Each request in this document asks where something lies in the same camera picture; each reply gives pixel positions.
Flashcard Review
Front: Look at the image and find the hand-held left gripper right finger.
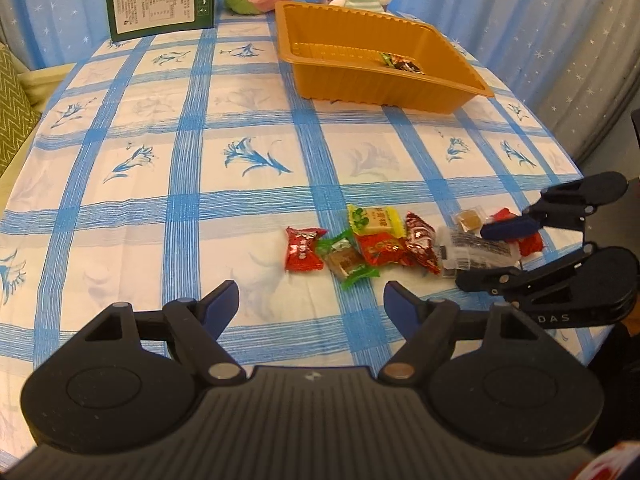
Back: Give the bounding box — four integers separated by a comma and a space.
378, 281, 546, 387

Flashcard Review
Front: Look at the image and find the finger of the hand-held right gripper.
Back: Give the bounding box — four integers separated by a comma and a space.
456, 244, 601, 311
481, 171, 629, 246

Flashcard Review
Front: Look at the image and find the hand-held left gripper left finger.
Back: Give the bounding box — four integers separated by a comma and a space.
80, 280, 247, 387

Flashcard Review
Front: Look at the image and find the plain red candy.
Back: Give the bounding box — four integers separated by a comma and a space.
487, 208, 545, 257

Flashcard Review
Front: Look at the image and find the clear packet with black label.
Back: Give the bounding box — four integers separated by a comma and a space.
436, 225, 518, 277

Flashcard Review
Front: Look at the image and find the small brown cube candy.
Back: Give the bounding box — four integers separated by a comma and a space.
451, 208, 488, 233

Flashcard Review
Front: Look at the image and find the red candy packet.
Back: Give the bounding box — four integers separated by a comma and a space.
356, 233, 413, 268

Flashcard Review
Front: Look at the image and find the dark red patterned candy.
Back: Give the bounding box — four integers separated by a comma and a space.
404, 211, 442, 276

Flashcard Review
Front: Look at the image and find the green brown candy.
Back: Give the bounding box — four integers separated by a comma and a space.
315, 230, 381, 290

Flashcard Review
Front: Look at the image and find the yellow candy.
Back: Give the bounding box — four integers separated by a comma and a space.
347, 204, 405, 238

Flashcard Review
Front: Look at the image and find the bright red candy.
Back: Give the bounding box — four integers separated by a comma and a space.
285, 226, 328, 273

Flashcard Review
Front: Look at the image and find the orange plastic tray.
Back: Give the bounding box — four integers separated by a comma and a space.
275, 1, 496, 113

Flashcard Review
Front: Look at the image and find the blue checked floral tablecloth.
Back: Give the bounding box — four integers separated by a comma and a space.
0, 20, 616, 461

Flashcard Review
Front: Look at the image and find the grey star curtain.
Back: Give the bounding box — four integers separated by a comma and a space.
530, 0, 640, 163

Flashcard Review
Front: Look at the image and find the red white cloth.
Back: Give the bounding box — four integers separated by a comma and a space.
570, 440, 640, 480

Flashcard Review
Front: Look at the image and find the beige sofa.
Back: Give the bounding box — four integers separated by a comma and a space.
0, 62, 77, 176

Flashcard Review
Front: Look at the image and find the green zigzag cushion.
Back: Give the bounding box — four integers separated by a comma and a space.
0, 44, 42, 163

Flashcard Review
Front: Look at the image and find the dark green cardboard box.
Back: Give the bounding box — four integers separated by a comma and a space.
104, 0, 217, 43

